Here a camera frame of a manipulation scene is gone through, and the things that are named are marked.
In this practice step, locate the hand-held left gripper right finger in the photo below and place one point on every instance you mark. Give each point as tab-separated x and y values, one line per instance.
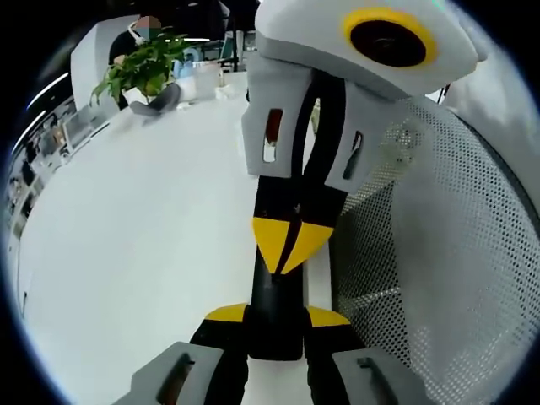
333	341

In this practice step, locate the person's white shirt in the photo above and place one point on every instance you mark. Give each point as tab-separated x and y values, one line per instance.
485	105

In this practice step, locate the white mesh basket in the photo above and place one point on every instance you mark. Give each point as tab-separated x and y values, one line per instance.
455	253

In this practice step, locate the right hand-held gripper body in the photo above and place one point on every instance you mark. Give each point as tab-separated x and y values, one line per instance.
304	34

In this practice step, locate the green potted plant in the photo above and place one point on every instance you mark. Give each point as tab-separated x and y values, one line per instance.
143	71

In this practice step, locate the clear plastic container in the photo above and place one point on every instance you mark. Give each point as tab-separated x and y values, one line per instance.
207	80

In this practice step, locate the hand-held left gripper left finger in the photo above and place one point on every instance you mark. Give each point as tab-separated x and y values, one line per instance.
219	337

